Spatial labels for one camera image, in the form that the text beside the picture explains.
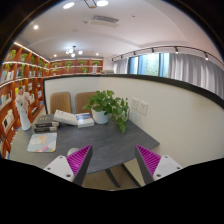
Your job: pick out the tan chair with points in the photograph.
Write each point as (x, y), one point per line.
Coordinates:
(60, 101)
(81, 99)

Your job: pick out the white curtain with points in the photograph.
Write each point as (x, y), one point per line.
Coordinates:
(197, 71)

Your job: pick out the dark book lower stack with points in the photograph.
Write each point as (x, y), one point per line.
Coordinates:
(45, 129)

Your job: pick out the orange wooden bookshelf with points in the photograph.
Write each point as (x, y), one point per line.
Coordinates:
(23, 70)

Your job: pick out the white computer mouse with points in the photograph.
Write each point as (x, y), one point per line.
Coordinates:
(71, 151)

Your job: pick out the white wall socket right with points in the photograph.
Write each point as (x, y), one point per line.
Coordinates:
(143, 107)

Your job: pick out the ceiling chandelier lamp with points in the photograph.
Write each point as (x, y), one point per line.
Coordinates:
(73, 52)

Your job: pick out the tan chair right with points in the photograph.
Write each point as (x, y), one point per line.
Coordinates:
(81, 99)

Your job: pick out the blue white book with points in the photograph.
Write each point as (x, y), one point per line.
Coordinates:
(84, 120)

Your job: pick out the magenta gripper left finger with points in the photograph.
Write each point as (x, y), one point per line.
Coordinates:
(73, 167)

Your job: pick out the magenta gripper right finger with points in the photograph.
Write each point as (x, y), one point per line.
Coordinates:
(153, 166)

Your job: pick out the colourful mouse pad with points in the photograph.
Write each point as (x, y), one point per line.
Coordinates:
(44, 142)

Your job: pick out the white wall socket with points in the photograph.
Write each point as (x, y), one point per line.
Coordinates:
(143, 107)
(134, 104)

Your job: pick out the white sculptural vase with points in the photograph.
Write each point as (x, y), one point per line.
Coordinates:
(22, 108)

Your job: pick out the tan chair left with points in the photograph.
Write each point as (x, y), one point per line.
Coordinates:
(60, 101)

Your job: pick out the white wall socket left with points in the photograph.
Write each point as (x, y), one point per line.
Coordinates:
(134, 104)

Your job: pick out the green potted plant white pot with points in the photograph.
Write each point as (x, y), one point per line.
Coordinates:
(116, 107)

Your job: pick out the black track light rail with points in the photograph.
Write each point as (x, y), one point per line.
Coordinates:
(172, 49)

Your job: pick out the dark table leg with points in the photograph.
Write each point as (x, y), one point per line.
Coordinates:
(112, 178)

